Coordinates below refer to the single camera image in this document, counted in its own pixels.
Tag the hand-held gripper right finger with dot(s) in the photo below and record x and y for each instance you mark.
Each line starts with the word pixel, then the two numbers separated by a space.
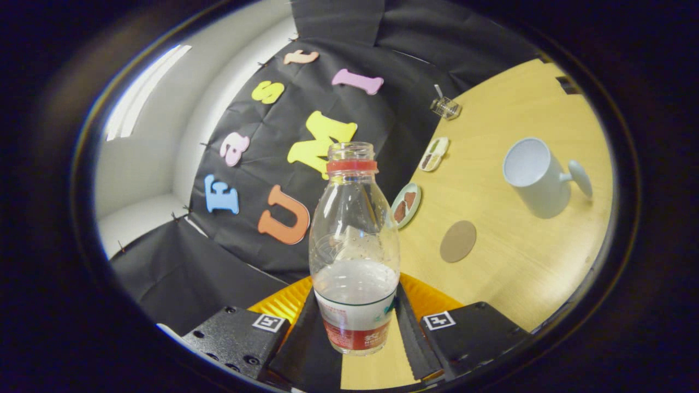
pixel 415 338

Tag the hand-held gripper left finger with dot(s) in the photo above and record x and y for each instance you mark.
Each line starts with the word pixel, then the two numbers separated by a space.
pixel 303 344

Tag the brown round coaster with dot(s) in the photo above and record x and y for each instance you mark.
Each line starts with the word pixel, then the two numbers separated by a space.
pixel 458 242

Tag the clear plastic bottle red label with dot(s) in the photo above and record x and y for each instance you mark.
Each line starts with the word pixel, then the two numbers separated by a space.
pixel 354 229

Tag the white cup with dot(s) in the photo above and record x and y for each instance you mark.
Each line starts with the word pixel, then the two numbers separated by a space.
pixel 538 185

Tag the pale green round plate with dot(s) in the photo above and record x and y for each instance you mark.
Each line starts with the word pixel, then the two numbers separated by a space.
pixel 413 215

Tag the brown meat slice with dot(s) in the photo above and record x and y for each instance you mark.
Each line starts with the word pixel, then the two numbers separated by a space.
pixel 410 200
pixel 400 211

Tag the wooden table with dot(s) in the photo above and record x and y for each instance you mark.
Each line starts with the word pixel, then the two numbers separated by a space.
pixel 519 256

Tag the white oblong dish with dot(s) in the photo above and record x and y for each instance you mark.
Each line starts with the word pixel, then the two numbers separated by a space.
pixel 434 154

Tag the large ceiling light panel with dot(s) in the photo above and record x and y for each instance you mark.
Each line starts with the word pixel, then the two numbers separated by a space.
pixel 143 95

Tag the small black table clamp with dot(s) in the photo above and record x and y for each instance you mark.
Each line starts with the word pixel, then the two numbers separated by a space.
pixel 568 85

